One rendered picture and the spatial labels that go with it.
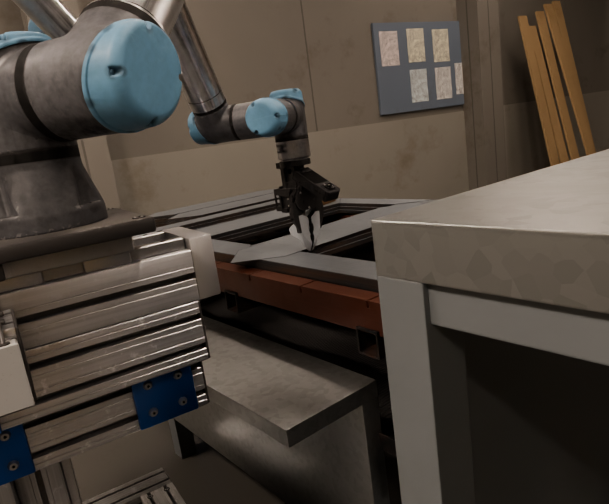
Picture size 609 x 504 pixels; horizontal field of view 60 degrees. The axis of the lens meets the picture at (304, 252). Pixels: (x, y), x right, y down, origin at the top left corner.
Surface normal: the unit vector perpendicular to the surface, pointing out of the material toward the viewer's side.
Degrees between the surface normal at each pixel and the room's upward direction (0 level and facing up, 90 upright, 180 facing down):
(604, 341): 90
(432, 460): 90
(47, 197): 72
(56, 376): 90
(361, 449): 90
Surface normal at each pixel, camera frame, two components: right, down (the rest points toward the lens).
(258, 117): -0.32, 0.25
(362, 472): -0.76, 0.24
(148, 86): 0.91, 0.06
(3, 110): -0.27, 0.51
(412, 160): 0.51, 0.12
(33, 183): 0.35, -0.15
